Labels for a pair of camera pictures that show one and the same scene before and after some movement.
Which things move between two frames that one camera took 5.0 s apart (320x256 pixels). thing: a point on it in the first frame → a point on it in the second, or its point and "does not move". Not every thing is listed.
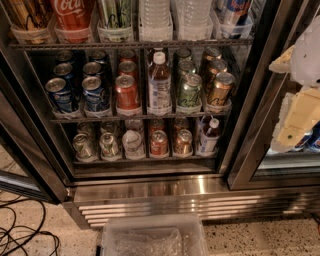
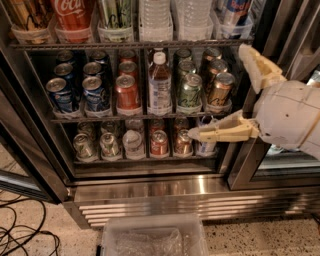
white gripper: x=307 y=60 → x=287 y=111
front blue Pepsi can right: x=96 y=99 does not move
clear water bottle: x=193 y=19 does not move
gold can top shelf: x=30 y=19 does not move
